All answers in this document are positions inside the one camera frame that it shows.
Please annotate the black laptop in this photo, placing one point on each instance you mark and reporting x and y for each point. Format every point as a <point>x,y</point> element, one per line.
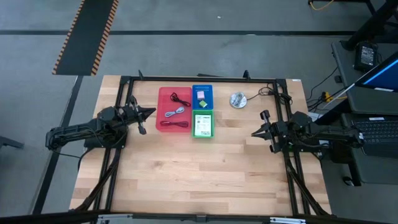
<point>379,133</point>

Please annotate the black equipment cart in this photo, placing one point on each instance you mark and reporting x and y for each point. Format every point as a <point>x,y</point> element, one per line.
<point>348,93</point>

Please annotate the black aluminium table frame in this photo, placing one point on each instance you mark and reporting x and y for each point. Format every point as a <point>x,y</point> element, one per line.
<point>202,79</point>

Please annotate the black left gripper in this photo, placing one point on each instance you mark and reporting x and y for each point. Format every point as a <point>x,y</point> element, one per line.
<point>132,113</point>

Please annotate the black chair leg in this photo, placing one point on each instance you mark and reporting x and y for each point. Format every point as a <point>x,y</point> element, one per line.
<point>11,142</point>

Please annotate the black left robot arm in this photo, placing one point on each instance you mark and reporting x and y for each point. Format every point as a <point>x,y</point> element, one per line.
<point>77,130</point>

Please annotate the silver metal stand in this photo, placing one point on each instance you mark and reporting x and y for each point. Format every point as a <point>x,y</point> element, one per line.
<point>238,100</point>

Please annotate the white Acer adapter box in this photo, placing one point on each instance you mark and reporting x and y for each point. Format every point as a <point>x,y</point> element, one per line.
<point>202,124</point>

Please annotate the black power adapter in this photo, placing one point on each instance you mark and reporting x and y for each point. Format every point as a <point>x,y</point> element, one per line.
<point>367,56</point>

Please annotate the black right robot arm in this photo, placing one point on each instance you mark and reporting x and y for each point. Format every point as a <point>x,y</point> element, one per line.
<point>326,133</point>

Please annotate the black hazard-striped floor mat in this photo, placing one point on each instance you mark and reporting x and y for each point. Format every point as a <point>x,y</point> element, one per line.
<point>84,37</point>

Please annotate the red plastic bin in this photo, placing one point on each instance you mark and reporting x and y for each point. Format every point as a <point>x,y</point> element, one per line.
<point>163,105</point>

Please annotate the blue plastic basket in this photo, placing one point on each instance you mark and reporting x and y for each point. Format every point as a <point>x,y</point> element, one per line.
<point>195,105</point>

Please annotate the green white charger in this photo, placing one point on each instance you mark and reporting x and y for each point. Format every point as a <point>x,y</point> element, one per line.
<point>203,103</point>

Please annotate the green plastic basket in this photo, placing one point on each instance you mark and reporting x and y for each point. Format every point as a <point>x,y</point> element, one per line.
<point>193,124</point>

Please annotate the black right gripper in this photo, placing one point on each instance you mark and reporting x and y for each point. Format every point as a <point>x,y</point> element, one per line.
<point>280,133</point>

